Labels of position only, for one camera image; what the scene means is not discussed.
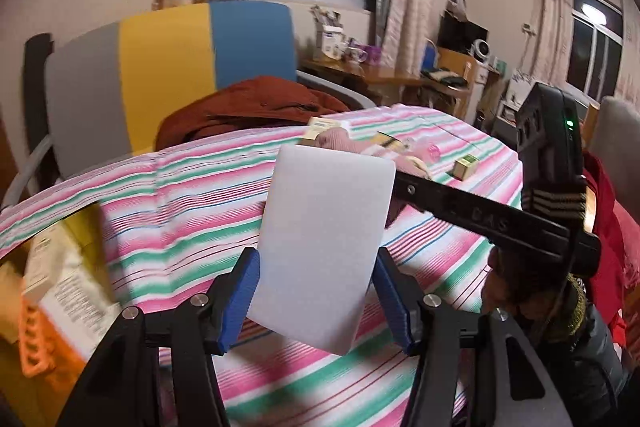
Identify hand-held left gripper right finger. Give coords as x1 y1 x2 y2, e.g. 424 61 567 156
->
374 247 573 427

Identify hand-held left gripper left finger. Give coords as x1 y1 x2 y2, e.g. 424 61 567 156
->
55 247 261 427

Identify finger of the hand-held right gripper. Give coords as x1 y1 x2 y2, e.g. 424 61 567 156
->
394 170 447 216

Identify green yellow snack packet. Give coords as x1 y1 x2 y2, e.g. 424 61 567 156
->
454 153 479 181
372 132 408 154

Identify gold tin container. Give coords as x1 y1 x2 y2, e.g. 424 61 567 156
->
0 202 118 427

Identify orange plastic rack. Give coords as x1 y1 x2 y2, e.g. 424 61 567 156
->
19 294 86 378

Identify person's right forearm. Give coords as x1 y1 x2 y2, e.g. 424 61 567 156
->
520 274 633 427

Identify person's right hand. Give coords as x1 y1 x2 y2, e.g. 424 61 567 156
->
482 249 566 323

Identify pink cloth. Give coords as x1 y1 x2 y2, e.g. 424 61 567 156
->
317 127 433 180

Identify red cloth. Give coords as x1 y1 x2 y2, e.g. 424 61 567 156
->
582 149 640 348

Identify white cabinet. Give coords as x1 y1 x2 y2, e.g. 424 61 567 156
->
467 57 501 118

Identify striped tablecloth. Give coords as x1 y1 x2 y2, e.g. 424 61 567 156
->
0 104 526 427

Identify cream carton box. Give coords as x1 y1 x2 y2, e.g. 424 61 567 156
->
300 117 348 146

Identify dark cloth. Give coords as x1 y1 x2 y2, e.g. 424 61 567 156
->
420 67 468 88

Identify wooden desk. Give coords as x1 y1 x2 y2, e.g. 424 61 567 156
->
300 57 473 108

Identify black monitor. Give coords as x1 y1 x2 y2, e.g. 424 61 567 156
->
437 14 490 55

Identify white printed paper box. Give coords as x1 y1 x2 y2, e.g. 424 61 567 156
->
22 227 121 360

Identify white carton with papers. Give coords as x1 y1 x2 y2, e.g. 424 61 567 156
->
312 6 348 62

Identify red-brown jacket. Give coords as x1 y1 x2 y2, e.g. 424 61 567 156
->
155 76 351 150

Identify grey yellow blue chair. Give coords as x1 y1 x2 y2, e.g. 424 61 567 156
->
5 2 376 212

